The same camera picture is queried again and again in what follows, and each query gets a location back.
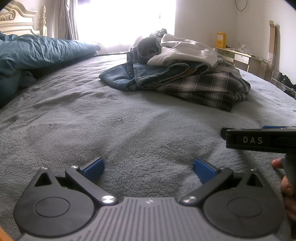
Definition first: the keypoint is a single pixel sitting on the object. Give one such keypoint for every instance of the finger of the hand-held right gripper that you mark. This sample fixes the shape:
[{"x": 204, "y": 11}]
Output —
[{"x": 275, "y": 127}]

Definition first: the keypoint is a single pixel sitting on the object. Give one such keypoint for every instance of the cream desk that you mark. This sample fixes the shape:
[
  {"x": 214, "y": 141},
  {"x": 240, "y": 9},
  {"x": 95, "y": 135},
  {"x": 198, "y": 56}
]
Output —
[{"x": 240, "y": 59}]

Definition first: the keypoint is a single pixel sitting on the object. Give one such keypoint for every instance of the dark grey garment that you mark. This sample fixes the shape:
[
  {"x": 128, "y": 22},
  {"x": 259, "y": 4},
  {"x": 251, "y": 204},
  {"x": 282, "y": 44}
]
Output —
[{"x": 148, "y": 46}]

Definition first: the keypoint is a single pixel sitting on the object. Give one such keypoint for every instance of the clear plastic bag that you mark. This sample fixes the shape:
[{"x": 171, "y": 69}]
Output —
[{"x": 242, "y": 47}]

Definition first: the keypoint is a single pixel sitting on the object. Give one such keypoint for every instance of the black shoe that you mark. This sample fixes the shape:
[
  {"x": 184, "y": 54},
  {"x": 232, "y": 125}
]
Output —
[
  {"x": 281, "y": 77},
  {"x": 289, "y": 83}
]

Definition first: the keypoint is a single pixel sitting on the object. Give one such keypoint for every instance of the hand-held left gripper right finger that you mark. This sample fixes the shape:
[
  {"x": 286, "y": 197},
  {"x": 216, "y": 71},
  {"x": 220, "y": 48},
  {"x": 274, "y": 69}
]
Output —
[{"x": 204, "y": 171}]

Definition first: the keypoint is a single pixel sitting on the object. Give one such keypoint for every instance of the blue denim jeans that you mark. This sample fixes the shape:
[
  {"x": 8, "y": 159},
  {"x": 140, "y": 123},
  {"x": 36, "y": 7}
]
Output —
[{"x": 157, "y": 74}]

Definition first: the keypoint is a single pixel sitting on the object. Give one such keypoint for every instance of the grey curtain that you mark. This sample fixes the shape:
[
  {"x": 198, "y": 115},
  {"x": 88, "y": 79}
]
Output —
[{"x": 69, "y": 18}]

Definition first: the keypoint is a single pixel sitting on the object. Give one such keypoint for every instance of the dark plaid shirt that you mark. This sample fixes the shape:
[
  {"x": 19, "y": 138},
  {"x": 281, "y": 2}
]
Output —
[{"x": 203, "y": 90}]

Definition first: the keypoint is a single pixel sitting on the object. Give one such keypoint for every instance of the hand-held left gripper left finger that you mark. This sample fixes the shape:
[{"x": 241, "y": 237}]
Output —
[{"x": 94, "y": 168}]

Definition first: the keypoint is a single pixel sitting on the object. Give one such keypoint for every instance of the flattened cardboard box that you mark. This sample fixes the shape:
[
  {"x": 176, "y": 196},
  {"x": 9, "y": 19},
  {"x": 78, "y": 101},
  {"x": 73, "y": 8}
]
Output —
[{"x": 272, "y": 39}]

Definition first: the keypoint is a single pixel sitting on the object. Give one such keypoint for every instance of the teal duvet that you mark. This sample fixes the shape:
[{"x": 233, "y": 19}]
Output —
[{"x": 34, "y": 51}]

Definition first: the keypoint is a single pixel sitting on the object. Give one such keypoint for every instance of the grey fleece bed blanket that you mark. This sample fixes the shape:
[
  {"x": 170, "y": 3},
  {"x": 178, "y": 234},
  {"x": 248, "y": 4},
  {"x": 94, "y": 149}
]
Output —
[{"x": 92, "y": 115}]

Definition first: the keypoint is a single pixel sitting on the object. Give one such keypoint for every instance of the dark blue garment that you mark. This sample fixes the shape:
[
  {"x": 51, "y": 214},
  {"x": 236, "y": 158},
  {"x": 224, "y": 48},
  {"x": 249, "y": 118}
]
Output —
[{"x": 115, "y": 76}]

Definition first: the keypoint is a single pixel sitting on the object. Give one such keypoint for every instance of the white metal shoe rack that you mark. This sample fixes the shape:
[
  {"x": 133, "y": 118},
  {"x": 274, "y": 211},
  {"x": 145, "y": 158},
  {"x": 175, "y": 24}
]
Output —
[{"x": 274, "y": 78}]

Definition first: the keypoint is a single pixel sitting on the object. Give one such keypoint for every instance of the bright window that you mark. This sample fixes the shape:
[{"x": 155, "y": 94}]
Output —
[{"x": 127, "y": 18}]

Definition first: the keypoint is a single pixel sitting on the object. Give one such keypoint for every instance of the yellow box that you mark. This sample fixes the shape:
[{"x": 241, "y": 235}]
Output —
[{"x": 221, "y": 40}]

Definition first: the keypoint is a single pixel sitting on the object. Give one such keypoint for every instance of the person's right hand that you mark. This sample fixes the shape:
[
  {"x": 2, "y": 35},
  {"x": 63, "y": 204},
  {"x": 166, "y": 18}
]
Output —
[{"x": 289, "y": 192}]

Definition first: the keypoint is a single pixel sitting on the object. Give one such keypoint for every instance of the light grey garment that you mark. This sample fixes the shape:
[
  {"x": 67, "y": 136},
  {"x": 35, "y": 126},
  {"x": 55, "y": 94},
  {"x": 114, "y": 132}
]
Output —
[{"x": 227, "y": 67}]

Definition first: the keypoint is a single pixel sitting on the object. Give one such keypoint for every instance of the cream carved headboard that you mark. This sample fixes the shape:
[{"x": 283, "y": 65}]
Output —
[{"x": 20, "y": 23}]

